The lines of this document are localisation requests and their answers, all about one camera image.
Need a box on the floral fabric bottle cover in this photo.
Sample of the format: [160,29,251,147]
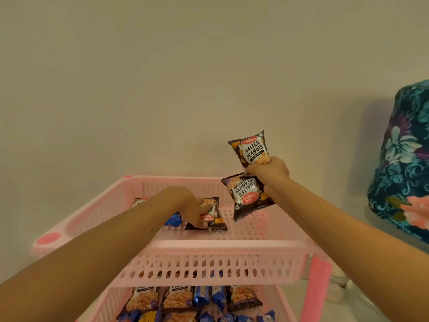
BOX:
[367,79,429,244]

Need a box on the person's right hand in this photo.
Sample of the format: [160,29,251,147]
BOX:
[244,156,290,198]

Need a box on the salted peanuts packet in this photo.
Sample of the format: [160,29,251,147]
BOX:
[163,310,198,322]

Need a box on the person's left hand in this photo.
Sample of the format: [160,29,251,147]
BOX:
[157,186,214,229]

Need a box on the yellow snack packet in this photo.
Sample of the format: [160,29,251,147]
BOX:
[138,310,163,322]

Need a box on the pink two-tier plastic rack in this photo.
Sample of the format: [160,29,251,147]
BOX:
[30,175,333,322]

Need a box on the person's right forearm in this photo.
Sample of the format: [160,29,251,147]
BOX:
[265,177,429,322]

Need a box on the clear water bottle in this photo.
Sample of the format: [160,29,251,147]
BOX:
[363,204,429,255]

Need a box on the stack of paper cups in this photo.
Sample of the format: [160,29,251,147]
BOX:
[330,263,350,289]

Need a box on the clear water dispenser base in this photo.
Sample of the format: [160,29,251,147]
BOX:
[345,280,396,322]

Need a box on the person's left forearm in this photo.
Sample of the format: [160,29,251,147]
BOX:
[0,189,181,322]

